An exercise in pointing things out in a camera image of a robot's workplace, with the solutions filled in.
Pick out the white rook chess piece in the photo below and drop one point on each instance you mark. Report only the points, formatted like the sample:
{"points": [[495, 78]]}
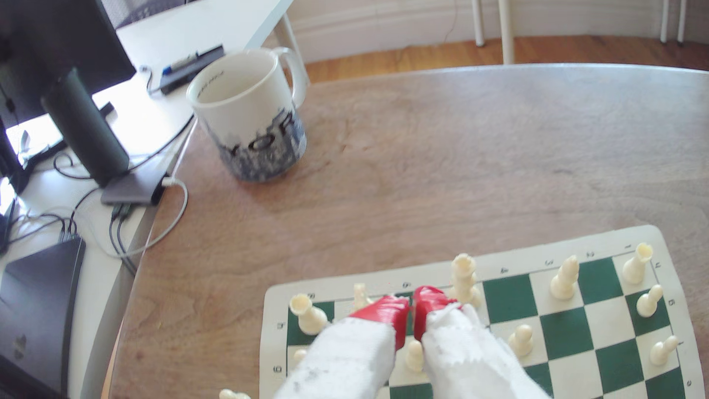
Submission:
{"points": [[310, 318], [634, 271]]}

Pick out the white mug with skyline print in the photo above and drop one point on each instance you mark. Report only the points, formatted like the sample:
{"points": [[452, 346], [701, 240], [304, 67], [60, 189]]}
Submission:
{"points": [[249, 111]]}

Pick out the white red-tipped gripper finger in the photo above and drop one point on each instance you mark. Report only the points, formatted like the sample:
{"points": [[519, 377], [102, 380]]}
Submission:
{"points": [[354, 354], [465, 354]]}

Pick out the white bishop chess piece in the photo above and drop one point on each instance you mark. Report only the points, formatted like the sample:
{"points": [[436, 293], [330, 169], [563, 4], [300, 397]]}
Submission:
{"points": [[564, 282]]}

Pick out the blue capped marker pen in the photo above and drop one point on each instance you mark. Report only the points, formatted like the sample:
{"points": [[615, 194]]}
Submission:
{"points": [[180, 64]]}

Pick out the white furniture leg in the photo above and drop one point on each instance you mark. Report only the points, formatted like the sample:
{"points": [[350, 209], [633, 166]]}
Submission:
{"points": [[505, 27], [673, 19]]}

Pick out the black computer monitor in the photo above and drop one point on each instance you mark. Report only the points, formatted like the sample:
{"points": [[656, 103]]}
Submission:
{"points": [[55, 33]]}

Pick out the green white chess board mat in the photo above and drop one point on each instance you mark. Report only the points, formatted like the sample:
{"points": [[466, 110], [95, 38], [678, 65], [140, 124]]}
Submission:
{"points": [[581, 327]]}

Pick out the black flat laptop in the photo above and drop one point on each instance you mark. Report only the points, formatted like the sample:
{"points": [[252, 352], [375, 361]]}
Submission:
{"points": [[39, 310]]}

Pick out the white queen chess piece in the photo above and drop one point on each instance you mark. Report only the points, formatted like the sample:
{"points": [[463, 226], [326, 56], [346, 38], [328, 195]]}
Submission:
{"points": [[464, 277]]}

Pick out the dark grey monitor stand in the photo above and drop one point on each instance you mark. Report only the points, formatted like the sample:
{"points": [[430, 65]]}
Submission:
{"points": [[88, 133]]}

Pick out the white pawn chess piece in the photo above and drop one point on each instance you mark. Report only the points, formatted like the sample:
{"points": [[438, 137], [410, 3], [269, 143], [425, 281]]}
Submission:
{"points": [[647, 305], [414, 357], [659, 353], [299, 356], [360, 296], [520, 342], [230, 394]]}

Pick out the white desk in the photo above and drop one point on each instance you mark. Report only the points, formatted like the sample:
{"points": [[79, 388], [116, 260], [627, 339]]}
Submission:
{"points": [[160, 39]]}

